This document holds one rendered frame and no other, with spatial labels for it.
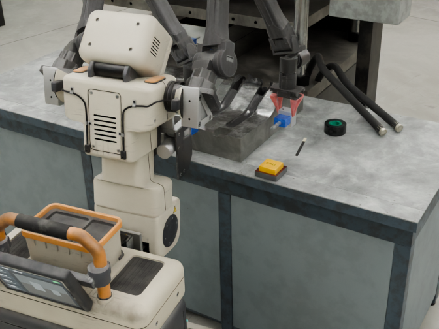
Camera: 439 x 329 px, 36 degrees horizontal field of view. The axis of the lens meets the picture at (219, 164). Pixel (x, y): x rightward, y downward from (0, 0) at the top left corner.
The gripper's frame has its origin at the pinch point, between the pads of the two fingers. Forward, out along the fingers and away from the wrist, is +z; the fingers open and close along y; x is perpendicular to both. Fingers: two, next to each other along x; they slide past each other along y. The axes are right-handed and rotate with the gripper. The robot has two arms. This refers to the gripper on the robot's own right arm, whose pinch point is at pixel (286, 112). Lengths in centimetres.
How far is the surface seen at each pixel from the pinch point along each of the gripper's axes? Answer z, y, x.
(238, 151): 11.7, 10.6, 13.4
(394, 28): 81, 85, -407
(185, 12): -8, 85, -67
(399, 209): 16, -46, 16
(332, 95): 26, 17, -87
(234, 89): 3.1, 29.9, -17.0
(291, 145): 15.0, 0.1, -6.2
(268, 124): 9.0, 9.9, -6.5
